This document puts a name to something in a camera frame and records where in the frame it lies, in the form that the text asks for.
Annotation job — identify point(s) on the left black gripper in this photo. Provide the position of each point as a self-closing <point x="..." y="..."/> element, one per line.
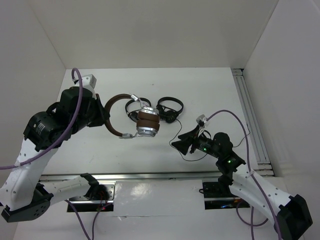
<point x="96" y="102"/>

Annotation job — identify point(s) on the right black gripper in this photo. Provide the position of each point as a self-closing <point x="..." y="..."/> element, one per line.
<point x="182" y="145"/>

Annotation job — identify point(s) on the brown silver headphones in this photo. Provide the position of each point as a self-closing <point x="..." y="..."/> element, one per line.
<point x="148" y="119"/>

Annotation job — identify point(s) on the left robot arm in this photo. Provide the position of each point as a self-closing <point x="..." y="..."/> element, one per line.
<point x="23" y="197"/>

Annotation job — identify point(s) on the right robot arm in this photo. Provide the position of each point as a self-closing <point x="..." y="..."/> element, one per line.
<point x="288" y="214"/>

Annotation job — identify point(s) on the right black headphones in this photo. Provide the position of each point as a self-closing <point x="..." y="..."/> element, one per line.
<point x="167" y="114"/>

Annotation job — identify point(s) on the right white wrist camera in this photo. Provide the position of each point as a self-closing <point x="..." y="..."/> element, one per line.
<point x="202" y="121"/>

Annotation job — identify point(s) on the front aluminium rail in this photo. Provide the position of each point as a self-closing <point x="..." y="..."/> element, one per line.
<point x="135" y="176"/>

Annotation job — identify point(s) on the aluminium rail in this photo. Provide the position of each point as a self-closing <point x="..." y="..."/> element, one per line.
<point x="265" y="168"/>
<point x="135" y="176"/>

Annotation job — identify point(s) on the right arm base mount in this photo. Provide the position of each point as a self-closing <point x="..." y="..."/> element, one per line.
<point x="218" y="198"/>

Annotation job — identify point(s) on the right side aluminium rail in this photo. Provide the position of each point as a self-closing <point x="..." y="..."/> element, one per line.
<point x="265" y="168"/>

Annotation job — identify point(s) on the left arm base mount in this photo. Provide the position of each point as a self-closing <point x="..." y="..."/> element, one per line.
<point x="102" y="200"/>

